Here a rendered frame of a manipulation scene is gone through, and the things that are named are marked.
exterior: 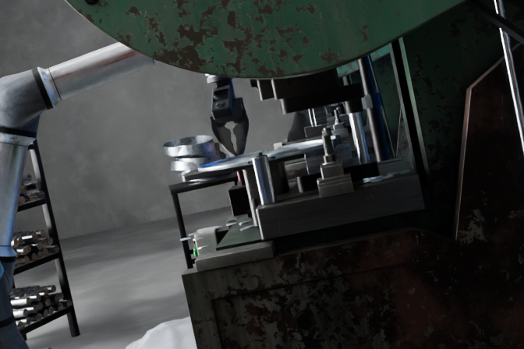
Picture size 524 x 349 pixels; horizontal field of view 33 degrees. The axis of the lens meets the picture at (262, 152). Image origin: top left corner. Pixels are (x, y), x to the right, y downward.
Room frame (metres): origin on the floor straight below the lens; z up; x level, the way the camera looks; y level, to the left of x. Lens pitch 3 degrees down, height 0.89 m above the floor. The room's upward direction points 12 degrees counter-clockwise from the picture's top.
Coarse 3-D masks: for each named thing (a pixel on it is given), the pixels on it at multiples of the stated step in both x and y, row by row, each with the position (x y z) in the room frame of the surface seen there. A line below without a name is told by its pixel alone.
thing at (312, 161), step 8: (344, 144) 1.74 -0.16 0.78; (312, 152) 1.75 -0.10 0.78; (320, 152) 1.75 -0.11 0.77; (336, 152) 1.74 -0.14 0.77; (344, 152) 1.74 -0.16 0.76; (312, 160) 1.75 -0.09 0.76; (320, 160) 1.75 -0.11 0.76; (344, 160) 1.74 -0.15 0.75; (352, 160) 1.74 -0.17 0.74; (312, 168) 1.75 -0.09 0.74
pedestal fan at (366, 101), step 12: (360, 60) 2.66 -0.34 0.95; (360, 72) 2.67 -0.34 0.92; (372, 84) 2.66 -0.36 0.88; (372, 96) 2.65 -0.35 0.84; (372, 108) 2.65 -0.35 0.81; (372, 120) 2.66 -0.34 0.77; (372, 132) 2.66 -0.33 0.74; (384, 132) 2.66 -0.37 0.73; (384, 144) 2.66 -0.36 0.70; (384, 156) 2.65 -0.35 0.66
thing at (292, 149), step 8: (296, 144) 1.96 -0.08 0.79; (304, 144) 1.95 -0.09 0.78; (312, 144) 1.90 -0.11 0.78; (320, 144) 1.73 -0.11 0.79; (256, 152) 1.97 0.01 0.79; (264, 152) 1.87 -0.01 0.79; (272, 152) 1.81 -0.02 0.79; (280, 152) 1.78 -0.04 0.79; (288, 152) 1.78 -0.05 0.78; (296, 152) 1.70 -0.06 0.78; (304, 152) 1.70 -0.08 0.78; (224, 160) 1.94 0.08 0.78; (232, 160) 1.91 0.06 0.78; (240, 160) 1.80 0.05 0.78; (248, 160) 1.78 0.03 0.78; (200, 168) 1.78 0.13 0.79; (208, 168) 1.75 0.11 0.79; (216, 168) 1.73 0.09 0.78; (224, 168) 1.72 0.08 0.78
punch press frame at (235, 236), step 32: (480, 0) 1.60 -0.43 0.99; (512, 0) 1.59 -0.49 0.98; (416, 32) 1.61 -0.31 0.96; (448, 32) 1.60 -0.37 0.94; (480, 32) 1.60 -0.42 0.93; (416, 64) 1.61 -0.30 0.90; (448, 64) 1.60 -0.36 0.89; (480, 64) 1.60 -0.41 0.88; (416, 96) 1.61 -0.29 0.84; (448, 96) 1.60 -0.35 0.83; (416, 128) 1.69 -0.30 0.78; (448, 128) 1.60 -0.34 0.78; (416, 160) 1.90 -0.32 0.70; (448, 160) 1.61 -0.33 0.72; (448, 192) 1.61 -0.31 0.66; (352, 224) 1.62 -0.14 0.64; (384, 224) 1.62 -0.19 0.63; (416, 224) 1.61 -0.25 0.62; (448, 224) 1.61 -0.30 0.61
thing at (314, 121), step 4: (312, 108) 1.81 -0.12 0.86; (316, 108) 1.80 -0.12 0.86; (320, 108) 1.80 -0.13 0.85; (312, 112) 1.81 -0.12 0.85; (316, 112) 1.80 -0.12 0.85; (320, 112) 1.80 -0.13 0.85; (324, 112) 1.79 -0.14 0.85; (312, 116) 1.81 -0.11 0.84; (316, 116) 1.80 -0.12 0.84; (320, 116) 1.80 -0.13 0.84; (324, 116) 1.79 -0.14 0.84; (312, 120) 1.81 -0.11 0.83; (316, 120) 1.80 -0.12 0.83; (320, 120) 1.80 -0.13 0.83; (324, 120) 1.79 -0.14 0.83; (312, 124) 1.81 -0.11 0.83; (316, 124) 1.80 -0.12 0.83; (320, 124) 1.80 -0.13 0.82; (324, 124) 1.80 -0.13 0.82
